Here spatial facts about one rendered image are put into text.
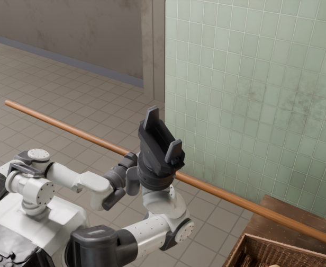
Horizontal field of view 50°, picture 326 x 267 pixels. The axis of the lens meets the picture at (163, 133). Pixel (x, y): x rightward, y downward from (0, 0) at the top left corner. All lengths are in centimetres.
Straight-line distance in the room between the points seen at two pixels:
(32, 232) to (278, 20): 180
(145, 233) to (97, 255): 16
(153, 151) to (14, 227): 46
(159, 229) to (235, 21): 163
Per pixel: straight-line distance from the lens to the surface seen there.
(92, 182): 126
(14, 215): 102
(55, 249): 93
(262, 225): 206
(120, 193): 129
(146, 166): 74
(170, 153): 63
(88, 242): 87
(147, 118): 66
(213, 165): 297
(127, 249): 92
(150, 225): 101
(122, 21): 435
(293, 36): 226
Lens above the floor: 210
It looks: 35 degrees down
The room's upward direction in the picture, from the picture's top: straight up
